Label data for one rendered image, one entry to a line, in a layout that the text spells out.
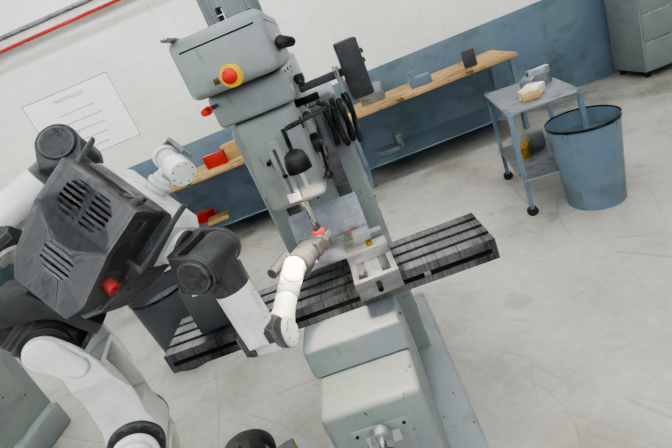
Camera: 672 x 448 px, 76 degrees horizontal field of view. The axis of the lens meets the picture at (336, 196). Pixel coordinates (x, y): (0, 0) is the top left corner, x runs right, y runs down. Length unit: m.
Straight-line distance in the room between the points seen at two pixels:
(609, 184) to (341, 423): 2.58
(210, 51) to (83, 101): 5.20
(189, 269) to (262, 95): 0.56
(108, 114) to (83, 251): 5.30
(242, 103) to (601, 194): 2.73
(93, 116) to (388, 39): 3.84
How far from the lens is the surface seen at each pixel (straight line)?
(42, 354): 1.22
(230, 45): 1.20
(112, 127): 6.27
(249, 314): 1.07
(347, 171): 1.85
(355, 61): 1.60
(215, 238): 1.04
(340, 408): 1.45
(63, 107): 6.49
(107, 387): 1.27
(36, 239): 1.08
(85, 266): 1.01
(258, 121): 1.34
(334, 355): 1.50
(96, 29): 6.18
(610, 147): 3.36
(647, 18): 6.10
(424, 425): 1.50
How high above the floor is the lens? 1.76
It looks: 19 degrees down
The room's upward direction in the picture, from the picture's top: 23 degrees counter-clockwise
